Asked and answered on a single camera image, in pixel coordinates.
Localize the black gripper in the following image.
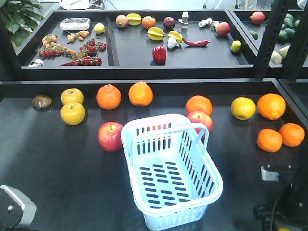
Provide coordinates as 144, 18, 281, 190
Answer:
253, 194, 308, 231

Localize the light blue plastic basket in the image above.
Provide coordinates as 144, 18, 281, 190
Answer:
121, 114, 223, 231

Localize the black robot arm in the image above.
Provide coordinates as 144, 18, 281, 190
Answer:
253, 142, 308, 231

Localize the small orange left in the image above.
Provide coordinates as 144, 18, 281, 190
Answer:
257, 128, 282, 153

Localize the small orange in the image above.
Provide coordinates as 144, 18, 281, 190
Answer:
257, 128, 282, 153
279, 123, 305, 147

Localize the small orange right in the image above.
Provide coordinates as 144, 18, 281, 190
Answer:
279, 123, 305, 147

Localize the orange with nub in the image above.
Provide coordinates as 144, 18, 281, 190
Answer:
257, 93, 286, 120

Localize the yellow orange citrus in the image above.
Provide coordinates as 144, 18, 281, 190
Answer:
231, 97, 256, 120

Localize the large red apple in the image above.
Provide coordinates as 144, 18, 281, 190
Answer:
187, 111, 214, 133

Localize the large orange grapefruit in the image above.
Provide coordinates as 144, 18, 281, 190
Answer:
186, 95, 213, 116

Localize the small lime green fruit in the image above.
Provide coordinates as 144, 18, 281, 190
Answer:
231, 40, 242, 53

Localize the orange centre back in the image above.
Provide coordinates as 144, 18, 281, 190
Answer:
128, 81, 153, 107

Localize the red chili pepper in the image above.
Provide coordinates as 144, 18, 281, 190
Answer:
182, 38, 210, 47

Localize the red apple upper tray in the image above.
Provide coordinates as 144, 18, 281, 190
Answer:
216, 22, 231, 36

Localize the white garlic bulb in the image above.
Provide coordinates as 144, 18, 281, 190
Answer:
167, 37, 180, 49

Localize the red bell pepper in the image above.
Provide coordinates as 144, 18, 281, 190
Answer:
152, 45, 167, 64

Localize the orange with knob left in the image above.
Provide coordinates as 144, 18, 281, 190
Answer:
96, 84, 122, 110

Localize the yellow starfruit front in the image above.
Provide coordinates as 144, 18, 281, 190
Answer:
147, 26, 165, 41

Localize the yellow starfruit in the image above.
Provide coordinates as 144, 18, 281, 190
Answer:
147, 26, 165, 41
126, 13, 142, 26

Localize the dark red plum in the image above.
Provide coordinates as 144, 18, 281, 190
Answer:
163, 17, 176, 31

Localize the yellow pear lower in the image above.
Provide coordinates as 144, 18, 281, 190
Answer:
60, 102, 86, 125

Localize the yellow pear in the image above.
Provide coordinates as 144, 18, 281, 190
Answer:
60, 102, 86, 125
61, 88, 84, 105

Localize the yellow starfruit back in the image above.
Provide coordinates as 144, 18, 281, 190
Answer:
126, 13, 142, 26

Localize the yellow pear upper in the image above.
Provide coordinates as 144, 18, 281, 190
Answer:
61, 88, 84, 105

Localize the black wooden produce stand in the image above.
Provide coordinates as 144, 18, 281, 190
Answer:
0, 10, 308, 231

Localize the brown kiwi fruit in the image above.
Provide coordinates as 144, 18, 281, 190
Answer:
32, 95, 52, 109

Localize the white remote controller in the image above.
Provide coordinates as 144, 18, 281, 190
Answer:
60, 18, 91, 31

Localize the potted green plant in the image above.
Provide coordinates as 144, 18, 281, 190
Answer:
0, 0, 43, 47

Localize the black right upright post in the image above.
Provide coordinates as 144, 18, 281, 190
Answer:
288, 3, 308, 80

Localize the black upright post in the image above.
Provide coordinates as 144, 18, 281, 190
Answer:
288, 3, 308, 80
252, 0, 291, 80

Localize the black left upright post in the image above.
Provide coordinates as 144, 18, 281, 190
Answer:
252, 0, 291, 80

